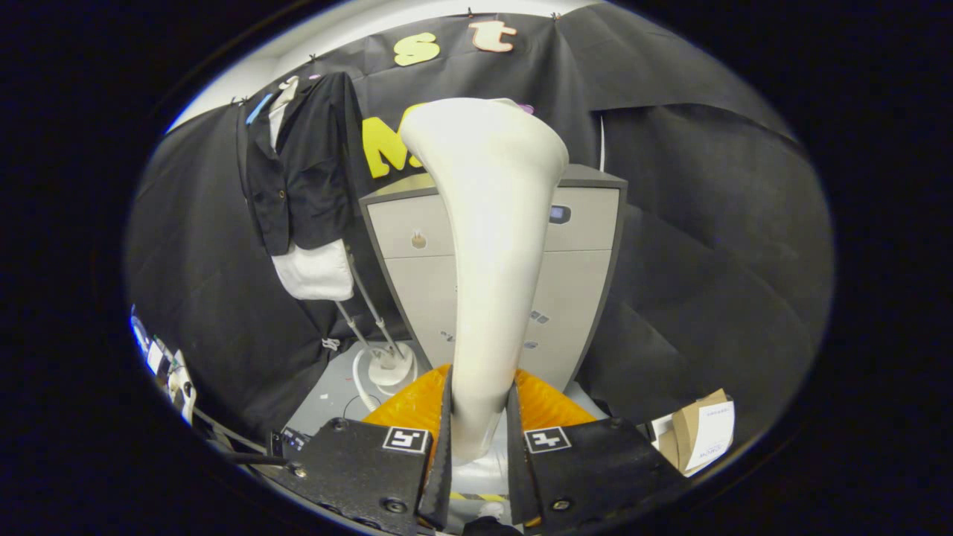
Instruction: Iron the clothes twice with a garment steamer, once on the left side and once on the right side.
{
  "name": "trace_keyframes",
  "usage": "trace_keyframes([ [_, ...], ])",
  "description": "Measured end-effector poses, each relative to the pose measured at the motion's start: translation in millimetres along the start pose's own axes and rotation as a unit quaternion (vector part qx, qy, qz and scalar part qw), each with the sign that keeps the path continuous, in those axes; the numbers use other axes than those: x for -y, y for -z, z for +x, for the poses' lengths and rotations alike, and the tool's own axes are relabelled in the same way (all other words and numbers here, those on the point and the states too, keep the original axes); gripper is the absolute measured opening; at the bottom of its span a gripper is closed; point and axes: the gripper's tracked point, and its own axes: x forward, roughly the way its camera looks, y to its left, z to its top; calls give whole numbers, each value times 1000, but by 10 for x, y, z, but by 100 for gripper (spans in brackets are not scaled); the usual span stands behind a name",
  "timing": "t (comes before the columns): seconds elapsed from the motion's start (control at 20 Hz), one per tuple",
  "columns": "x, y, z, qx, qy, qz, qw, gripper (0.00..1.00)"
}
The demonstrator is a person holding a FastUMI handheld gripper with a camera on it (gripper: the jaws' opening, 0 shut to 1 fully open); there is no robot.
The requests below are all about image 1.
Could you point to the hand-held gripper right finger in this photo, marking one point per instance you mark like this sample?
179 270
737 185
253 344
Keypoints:
588 469

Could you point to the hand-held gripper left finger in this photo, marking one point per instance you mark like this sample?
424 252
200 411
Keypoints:
357 469

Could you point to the white shirt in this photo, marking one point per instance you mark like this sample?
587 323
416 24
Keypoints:
313 275

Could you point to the white garment steamer head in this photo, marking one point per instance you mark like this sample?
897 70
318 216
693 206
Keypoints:
491 260

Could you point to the black suit jacket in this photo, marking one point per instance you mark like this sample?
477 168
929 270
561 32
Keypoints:
313 179

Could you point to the white steamer base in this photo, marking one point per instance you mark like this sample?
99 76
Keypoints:
391 372

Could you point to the grey steamer stand poles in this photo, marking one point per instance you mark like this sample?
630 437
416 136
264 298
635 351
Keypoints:
367 298

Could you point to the small black device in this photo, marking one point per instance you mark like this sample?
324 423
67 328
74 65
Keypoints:
287 441

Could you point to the cardboard box with white label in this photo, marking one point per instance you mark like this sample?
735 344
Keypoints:
689 432

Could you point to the grey cabinet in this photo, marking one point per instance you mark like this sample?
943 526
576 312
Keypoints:
581 283

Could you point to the white plastic object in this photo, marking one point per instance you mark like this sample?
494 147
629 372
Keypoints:
183 387

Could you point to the black backdrop cloth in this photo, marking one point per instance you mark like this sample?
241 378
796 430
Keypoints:
707 260

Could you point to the computer monitor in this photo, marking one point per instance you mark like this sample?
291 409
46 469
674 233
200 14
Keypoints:
138 329

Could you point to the white plastic hanger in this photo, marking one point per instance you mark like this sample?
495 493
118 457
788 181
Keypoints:
289 83

